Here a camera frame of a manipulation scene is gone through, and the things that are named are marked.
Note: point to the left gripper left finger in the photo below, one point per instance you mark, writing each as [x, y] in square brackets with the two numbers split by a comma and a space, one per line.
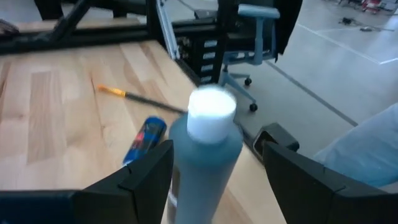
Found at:
[140, 186]

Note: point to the grey-blue office chair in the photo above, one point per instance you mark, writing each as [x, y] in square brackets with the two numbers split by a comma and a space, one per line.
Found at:
[258, 37]

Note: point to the pale blue plastic cover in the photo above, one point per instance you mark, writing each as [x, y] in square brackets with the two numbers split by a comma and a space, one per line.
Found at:
[367, 149]

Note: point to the blue paint bottle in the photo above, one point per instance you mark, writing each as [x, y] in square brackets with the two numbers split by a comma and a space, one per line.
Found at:
[146, 138]

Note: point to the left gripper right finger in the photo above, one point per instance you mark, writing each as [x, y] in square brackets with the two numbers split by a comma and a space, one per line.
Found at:
[311, 193]

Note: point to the tall dark grey paint bottle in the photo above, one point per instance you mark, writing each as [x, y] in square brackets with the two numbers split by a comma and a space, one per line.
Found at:
[205, 174]

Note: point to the black slotted cabinet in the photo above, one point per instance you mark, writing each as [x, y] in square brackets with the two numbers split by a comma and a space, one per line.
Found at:
[192, 49]

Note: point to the silver aluminium extrusion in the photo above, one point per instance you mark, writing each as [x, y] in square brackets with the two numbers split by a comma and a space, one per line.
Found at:
[168, 34]

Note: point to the black hanging cloth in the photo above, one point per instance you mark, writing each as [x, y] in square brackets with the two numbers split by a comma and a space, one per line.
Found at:
[289, 25]

